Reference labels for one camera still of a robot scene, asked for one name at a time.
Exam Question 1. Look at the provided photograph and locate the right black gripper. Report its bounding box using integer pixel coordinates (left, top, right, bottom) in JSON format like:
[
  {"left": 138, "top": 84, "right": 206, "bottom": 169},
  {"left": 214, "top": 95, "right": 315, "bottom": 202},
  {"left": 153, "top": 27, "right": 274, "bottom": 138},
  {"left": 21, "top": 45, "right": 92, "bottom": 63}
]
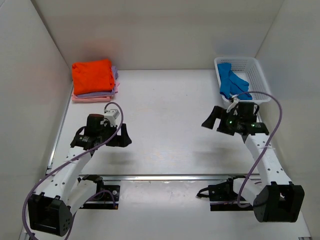
[{"left": 202, "top": 106, "right": 242, "bottom": 136}]

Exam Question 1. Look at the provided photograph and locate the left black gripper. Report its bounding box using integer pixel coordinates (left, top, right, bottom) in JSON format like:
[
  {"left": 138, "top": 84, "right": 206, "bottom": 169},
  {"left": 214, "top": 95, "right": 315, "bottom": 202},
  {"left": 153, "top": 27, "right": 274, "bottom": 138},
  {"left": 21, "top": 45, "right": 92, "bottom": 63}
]
[{"left": 99, "top": 120, "right": 132, "bottom": 146}]

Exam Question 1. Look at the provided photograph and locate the blue t shirt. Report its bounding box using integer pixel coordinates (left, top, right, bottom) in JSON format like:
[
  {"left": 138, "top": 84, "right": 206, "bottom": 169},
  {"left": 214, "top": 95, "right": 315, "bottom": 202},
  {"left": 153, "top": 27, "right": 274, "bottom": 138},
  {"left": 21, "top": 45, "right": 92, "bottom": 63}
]
[{"left": 217, "top": 63, "right": 253, "bottom": 101}]

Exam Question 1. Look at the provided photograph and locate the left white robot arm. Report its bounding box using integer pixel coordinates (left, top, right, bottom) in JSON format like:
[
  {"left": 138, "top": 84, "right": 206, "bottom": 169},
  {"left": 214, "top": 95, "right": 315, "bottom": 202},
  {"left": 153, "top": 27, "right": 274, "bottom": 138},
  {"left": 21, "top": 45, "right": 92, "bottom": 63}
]
[{"left": 23, "top": 109, "right": 132, "bottom": 237}]

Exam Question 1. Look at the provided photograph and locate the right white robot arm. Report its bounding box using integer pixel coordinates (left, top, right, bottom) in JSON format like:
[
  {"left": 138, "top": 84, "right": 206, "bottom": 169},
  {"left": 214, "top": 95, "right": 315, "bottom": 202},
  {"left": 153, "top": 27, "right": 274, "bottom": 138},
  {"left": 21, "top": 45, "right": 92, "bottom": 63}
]
[{"left": 196, "top": 102, "right": 305, "bottom": 223}]

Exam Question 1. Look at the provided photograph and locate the pink folded t shirt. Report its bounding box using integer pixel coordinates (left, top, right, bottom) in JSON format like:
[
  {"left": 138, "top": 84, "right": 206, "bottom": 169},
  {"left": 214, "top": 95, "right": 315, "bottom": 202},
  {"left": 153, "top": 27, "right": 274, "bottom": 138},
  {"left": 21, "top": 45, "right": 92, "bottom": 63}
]
[{"left": 71, "top": 80, "right": 120, "bottom": 103}]

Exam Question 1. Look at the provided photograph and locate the purple folded t shirt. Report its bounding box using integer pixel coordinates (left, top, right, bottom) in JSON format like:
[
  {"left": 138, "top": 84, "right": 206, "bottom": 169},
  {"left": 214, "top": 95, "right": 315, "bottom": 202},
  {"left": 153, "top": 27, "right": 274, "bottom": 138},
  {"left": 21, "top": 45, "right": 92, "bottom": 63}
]
[{"left": 75, "top": 65, "right": 119, "bottom": 99}]

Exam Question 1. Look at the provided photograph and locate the orange folded t shirt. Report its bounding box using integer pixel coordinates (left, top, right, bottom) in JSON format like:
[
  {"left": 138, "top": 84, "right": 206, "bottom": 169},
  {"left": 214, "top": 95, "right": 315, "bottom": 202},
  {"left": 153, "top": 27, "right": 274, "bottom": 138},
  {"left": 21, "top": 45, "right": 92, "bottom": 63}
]
[{"left": 71, "top": 59, "right": 115, "bottom": 95}]

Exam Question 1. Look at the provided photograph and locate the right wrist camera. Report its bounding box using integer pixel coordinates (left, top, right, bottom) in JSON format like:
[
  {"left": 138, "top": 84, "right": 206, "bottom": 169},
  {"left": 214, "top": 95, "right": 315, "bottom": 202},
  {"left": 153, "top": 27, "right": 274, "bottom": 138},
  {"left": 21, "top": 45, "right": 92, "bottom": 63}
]
[{"left": 226, "top": 95, "right": 240, "bottom": 113}]

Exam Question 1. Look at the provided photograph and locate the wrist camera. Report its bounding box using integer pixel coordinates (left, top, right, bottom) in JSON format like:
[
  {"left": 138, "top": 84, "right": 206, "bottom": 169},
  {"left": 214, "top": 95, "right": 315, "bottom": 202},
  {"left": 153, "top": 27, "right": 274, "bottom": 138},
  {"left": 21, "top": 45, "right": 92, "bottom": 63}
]
[
  {"left": 104, "top": 109, "right": 120, "bottom": 127},
  {"left": 226, "top": 95, "right": 240, "bottom": 113}
]

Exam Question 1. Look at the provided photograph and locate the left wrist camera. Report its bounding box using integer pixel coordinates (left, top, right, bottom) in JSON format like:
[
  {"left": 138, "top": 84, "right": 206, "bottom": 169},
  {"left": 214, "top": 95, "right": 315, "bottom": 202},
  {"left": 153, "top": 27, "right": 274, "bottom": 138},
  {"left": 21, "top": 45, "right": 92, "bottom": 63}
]
[{"left": 104, "top": 109, "right": 120, "bottom": 127}]

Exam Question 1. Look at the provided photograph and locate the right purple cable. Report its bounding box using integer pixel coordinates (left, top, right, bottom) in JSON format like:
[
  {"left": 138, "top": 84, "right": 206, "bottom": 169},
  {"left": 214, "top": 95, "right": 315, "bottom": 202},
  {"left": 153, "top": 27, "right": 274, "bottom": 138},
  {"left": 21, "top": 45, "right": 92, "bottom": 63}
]
[{"left": 231, "top": 90, "right": 283, "bottom": 209}]

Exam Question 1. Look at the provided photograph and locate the purple cable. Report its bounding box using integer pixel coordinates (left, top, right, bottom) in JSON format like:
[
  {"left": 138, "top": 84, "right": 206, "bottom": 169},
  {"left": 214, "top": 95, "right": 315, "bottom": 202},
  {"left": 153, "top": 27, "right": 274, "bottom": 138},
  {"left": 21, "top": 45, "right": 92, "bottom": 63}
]
[
  {"left": 231, "top": 90, "right": 283, "bottom": 209},
  {"left": 21, "top": 101, "right": 124, "bottom": 238}
]

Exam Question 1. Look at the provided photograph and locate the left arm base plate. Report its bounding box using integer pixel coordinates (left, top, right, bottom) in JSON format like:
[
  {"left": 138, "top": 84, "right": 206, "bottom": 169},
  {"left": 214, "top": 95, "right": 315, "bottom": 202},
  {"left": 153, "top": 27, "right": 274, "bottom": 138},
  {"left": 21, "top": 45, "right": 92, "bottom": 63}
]
[{"left": 80, "top": 180, "right": 121, "bottom": 210}]

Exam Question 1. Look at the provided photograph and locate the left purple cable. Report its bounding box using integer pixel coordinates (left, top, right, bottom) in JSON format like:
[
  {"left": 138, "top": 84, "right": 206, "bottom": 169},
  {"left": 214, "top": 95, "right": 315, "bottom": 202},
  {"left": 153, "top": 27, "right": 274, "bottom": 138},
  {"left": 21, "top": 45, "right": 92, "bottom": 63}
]
[{"left": 21, "top": 101, "right": 124, "bottom": 238}]

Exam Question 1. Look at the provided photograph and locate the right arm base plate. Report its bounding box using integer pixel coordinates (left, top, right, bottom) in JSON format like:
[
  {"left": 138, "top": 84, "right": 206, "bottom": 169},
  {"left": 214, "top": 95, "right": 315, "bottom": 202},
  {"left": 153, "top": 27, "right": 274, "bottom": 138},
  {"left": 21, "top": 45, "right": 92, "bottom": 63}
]
[{"left": 196, "top": 176, "right": 253, "bottom": 212}]

